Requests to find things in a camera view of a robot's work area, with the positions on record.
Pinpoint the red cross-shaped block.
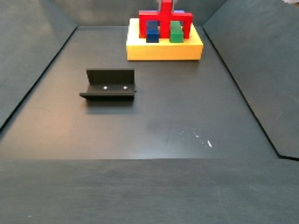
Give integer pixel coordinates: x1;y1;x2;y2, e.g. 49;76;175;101
139;0;193;39

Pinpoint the yellow base board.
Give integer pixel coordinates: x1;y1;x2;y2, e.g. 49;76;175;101
126;18;203;61

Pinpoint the blue long block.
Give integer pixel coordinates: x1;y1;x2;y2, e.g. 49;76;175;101
146;20;159;43

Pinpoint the green long block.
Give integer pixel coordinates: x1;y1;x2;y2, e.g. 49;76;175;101
170;21;183;43

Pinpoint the black U-shaped holder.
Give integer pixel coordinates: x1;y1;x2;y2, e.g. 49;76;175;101
79;68;137;101

